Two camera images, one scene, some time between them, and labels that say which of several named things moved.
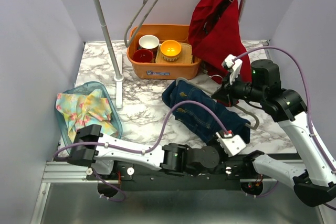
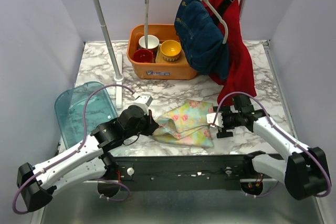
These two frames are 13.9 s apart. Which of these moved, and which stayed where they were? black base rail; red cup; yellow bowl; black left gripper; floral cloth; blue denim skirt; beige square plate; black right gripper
Moved: floral cloth; blue denim skirt; black left gripper; black right gripper
Stayed: yellow bowl; beige square plate; black base rail; red cup
